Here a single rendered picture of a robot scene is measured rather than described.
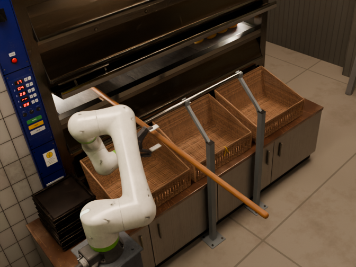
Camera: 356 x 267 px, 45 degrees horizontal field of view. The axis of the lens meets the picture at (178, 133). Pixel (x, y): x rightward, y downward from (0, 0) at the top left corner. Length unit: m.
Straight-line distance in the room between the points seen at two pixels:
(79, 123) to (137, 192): 0.38
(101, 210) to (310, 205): 2.32
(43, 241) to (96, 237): 1.15
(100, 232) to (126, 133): 0.41
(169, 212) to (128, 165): 1.17
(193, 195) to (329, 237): 1.13
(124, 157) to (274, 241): 1.89
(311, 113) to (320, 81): 1.63
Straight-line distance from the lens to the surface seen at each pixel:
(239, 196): 2.01
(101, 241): 1.73
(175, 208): 2.87
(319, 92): 5.02
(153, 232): 2.86
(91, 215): 1.67
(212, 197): 3.00
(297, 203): 3.66
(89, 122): 1.80
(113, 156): 2.23
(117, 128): 1.78
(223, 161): 3.06
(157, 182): 2.97
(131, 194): 1.69
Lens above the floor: 2.65
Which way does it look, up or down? 38 degrees down
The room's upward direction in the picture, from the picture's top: 5 degrees counter-clockwise
